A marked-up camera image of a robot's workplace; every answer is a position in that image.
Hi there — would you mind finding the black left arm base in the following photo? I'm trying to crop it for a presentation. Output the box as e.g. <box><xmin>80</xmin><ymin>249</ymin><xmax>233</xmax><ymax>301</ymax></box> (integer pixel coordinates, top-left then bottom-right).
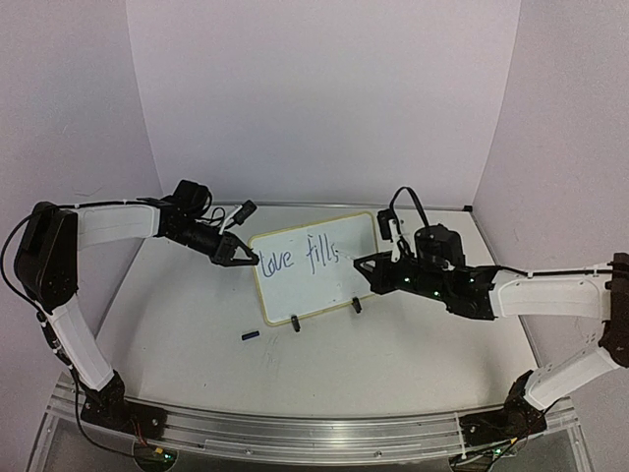
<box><xmin>75</xmin><ymin>371</ymin><xmax>167</xmax><ymax>441</ymax></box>

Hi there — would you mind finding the black whiteboard foot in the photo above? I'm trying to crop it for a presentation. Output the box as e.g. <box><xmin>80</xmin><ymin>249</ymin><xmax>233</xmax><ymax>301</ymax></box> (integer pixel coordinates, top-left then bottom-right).
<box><xmin>290</xmin><ymin>315</ymin><xmax>301</xmax><ymax>332</ymax></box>
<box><xmin>351</xmin><ymin>297</ymin><xmax>363</xmax><ymax>314</ymax></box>

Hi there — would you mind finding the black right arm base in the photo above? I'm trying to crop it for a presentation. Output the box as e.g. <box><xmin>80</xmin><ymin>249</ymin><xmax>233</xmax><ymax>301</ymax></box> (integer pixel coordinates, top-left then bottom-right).
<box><xmin>459</xmin><ymin>370</ymin><xmax>547</xmax><ymax>446</ymax></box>

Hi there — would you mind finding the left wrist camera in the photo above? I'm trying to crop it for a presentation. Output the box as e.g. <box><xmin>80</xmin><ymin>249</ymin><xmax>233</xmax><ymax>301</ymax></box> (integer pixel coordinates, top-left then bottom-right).
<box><xmin>219</xmin><ymin>200</ymin><xmax>257</xmax><ymax>234</ymax></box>

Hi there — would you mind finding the left base cable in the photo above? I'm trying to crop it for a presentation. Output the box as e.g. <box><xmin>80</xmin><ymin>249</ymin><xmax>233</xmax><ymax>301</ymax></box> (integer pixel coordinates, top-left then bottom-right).
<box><xmin>76</xmin><ymin>402</ymin><xmax>168</xmax><ymax>463</ymax></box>

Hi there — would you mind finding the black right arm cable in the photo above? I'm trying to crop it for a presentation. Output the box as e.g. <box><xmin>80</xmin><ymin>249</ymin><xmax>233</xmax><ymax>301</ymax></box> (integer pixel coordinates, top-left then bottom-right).
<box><xmin>388</xmin><ymin>185</ymin><xmax>429</xmax><ymax>228</ymax></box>

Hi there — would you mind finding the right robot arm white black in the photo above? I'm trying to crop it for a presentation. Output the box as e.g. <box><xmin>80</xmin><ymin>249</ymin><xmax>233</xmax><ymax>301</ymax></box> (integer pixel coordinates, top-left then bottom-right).
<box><xmin>354</xmin><ymin>224</ymin><xmax>628</xmax><ymax>411</ymax></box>

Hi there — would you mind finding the aluminium front rail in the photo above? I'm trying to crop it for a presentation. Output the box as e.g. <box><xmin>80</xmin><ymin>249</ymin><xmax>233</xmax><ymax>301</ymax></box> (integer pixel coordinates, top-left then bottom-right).
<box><xmin>28</xmin><ymin>380</ymin><xmax>593</xmax><ymax>471</ymax></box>

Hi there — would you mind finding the black left whiteboard foot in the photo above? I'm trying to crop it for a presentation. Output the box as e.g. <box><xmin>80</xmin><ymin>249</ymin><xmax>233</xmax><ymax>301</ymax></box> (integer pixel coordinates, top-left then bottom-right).
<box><xmin>290</xmin><ymin>315</ymin><xmax>301</xmax><ymax>332</ymax></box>

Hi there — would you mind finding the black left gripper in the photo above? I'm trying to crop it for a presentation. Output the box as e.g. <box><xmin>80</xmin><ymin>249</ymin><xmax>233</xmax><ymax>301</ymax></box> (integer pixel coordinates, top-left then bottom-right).
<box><xmin>169</xmin><ymin>217</ymin><xmax>259</xmax><ymax>266</ymax></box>

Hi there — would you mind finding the aluminium back table rail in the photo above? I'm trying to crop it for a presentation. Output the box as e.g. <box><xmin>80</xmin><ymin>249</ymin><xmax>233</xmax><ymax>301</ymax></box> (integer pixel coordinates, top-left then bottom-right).
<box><xmin>210</xmin><ymin>199</ymin><xmax>474</xmax><ymax>212</ymax></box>

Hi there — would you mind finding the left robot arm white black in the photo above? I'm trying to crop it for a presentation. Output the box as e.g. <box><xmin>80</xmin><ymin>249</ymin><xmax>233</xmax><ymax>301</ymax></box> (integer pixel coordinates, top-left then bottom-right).
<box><xmin>10</xmin><ymin>180</ymin><xmax>259</xmax><ymax>428</ymax></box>

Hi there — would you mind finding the yellow framed small whiteboard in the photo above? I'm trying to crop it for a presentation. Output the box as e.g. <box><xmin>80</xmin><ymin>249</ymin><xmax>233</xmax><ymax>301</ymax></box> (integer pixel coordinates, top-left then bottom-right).
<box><xmin>249</xmin><ymin>211</ymin><xmax>378</xmax><ymax>326</ymax></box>

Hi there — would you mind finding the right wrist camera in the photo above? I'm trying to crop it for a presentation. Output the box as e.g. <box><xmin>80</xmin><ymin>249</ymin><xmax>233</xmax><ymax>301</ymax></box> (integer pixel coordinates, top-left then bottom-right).
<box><xmin>377</xmin><ymin>208</ymin><xmax>401</xmax><ymax>263</ymax></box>

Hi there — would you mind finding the black right whiteboard foot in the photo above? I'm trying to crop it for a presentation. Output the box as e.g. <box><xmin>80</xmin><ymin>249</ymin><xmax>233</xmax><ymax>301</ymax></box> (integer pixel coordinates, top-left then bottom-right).
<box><xmin>351</xmin><ymin>297</ymin><xmax>363</xmax><ymax>314</ymax></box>

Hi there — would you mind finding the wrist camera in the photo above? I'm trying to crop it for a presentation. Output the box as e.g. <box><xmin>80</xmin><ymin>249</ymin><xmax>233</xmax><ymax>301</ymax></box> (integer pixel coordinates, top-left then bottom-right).
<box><xmin>219</xmin><ymin>200</ymin><xmax>257</xmax><ymax>234</ymax></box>
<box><xmin>377</xmin><ymin>208</ymin><xmax>401</xmax><ymax>263</ymax></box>

